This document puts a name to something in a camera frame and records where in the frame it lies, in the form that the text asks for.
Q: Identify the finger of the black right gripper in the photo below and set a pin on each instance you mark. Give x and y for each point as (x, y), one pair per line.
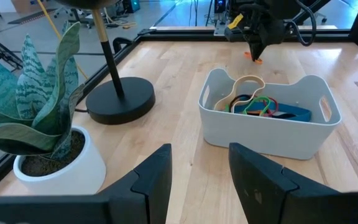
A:
(259, 49)
(253, 49)

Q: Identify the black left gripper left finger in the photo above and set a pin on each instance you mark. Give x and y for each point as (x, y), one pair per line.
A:
(154, 186)

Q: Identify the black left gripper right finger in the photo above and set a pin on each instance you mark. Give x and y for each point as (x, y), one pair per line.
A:
(259, 186)

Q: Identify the orange rubber band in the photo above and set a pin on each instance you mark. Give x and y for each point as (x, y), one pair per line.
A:
(247, 55)

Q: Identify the thin green rubber band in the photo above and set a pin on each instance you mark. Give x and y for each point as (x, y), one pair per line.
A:
(261, 98)

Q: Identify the red rubber band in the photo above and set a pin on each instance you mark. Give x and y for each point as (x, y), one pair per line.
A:
(276, 105)

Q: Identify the blue tray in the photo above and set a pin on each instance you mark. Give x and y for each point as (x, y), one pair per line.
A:
(291, 112)

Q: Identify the yellow tag on gripper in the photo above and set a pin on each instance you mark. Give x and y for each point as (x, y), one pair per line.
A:
(235, 21)

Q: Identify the white round plant pot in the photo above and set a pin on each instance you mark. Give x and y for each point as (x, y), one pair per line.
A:
(79, 177)

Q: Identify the white globe table lamp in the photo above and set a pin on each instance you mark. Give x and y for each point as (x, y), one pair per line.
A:
(120, 99)

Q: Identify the black computer with blue light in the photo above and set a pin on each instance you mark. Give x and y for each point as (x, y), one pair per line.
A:
(130, 4)

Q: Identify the green snake plant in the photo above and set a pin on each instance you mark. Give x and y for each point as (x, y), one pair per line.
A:
(36, 93)

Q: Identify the brown cardboard box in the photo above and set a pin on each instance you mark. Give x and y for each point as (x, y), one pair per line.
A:
(26, 4)

